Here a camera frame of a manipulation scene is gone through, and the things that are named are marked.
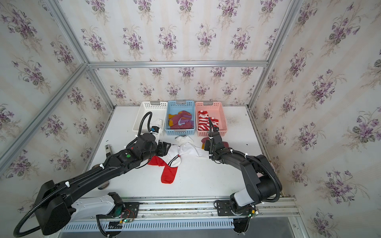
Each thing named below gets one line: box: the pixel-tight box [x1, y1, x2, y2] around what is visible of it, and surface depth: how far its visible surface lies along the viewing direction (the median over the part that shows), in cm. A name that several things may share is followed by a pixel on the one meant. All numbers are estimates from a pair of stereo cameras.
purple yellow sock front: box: [168, 111, 186, 129], surface depth 109 cm
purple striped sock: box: [178, 110, 194, 127], surface depth 113 cm
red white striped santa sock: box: [197, 109, 210, 131], surface depth 113 cm
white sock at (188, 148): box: [177, 141, 209, 159], surface depth 95 cm
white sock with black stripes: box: [166, 144, 182, 168], surface depth 90 cm
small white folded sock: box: [174, 134, 194, 146], surface depth 100 cm
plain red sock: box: [147, 155, 179, 184], surface depth 88 cm
